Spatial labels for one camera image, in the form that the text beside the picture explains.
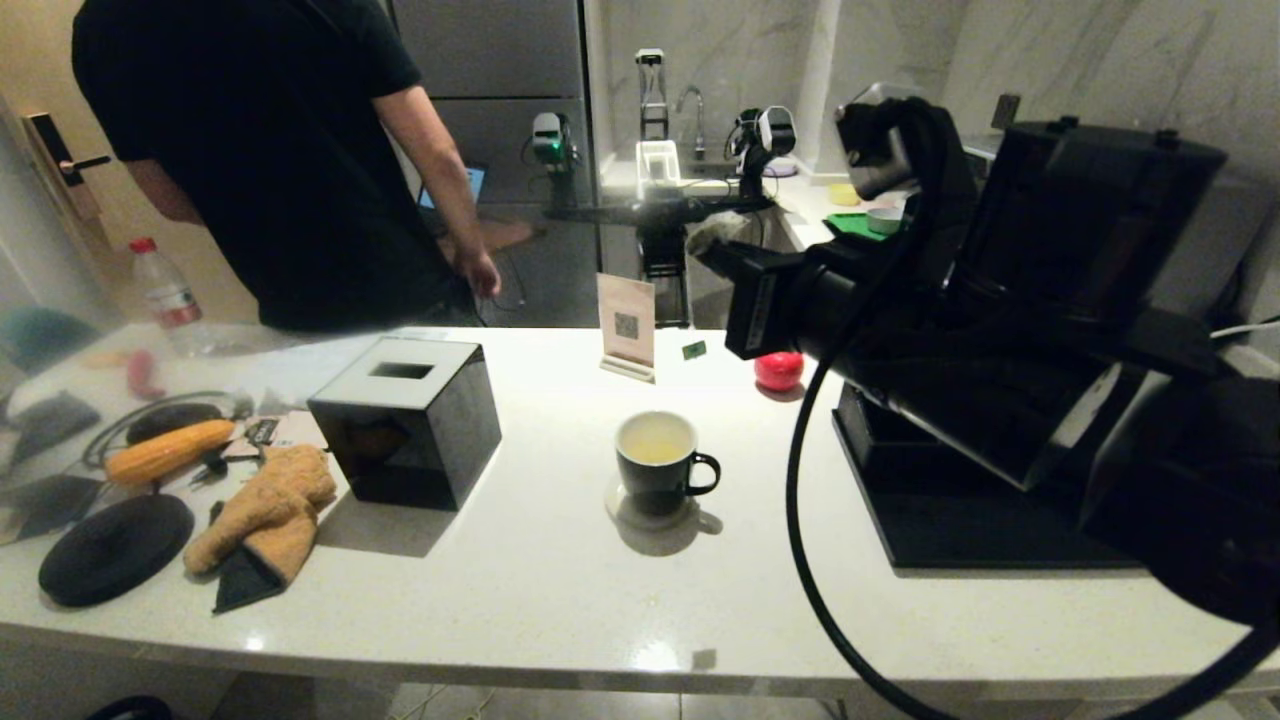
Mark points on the dark flat packet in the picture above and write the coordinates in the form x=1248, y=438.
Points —
x=50, y=420

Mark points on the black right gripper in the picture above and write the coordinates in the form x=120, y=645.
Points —
x=830, y=310

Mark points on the teal rounded object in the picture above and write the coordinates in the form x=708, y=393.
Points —
x=40, y=338

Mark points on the paper card black label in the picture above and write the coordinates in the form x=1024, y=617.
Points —
x=280, y=432

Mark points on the black mug white inside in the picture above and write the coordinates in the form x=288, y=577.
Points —
x=655, y=485

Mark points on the white plastic container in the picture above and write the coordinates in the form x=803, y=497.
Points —
x=658, y=165

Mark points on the clear water bottle red cap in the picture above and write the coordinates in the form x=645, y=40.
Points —
x=172, y=300

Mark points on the black door lock with lever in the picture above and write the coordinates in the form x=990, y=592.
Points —
x=60, y=165

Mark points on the white round coaster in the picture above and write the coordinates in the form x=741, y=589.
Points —
x=612, y=503

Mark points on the black cube tissue box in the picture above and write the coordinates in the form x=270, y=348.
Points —
x=420, y=440

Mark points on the dark wall switch plate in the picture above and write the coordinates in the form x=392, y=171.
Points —
x=1005, y=110

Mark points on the chrome faucet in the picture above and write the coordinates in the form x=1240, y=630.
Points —
x=699, y=125

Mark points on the grey device green light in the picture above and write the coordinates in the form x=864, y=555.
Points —
x=550, y=140

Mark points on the beige QR sign card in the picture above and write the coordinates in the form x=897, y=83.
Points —
x=626, y=320

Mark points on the black power plug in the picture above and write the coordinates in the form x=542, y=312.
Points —
x=212, y=462

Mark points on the yellow toy corn cob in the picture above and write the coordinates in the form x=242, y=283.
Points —
x=170, y=452

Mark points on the person in black shirt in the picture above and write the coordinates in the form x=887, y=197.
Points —
x=260, y=150

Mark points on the yellow bowl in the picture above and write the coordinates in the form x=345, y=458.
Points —
x=843, y=195

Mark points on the black rectangular serving tray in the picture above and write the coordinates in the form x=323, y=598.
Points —
x=950, y=530

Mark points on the black round kettle base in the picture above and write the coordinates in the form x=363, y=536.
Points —
x=113, y=550

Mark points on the beige wooden door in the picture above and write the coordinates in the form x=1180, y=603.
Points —
x=50, y=60

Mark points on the black table column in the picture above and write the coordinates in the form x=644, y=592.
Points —
x=663, y=270

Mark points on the black oval object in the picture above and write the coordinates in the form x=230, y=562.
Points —
x=175, y=420

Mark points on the purple round lid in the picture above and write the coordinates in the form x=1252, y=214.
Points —
x=782, y=168

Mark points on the green cutting board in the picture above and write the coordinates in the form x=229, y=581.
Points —
x=850, y=226

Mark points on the black background table top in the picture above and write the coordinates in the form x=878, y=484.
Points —
x=640, y=210

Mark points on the grey-green bowl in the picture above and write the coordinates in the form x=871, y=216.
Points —
x=884, y=219

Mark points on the black sachet holder box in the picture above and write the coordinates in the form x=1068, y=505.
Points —
x=880, y=440

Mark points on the open laptop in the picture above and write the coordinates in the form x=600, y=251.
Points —
x=472, y=185

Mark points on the red toy tomato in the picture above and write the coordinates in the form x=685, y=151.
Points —
x=778, y=372

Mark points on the black rounded plastic object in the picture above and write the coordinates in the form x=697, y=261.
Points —
x=130, y=708

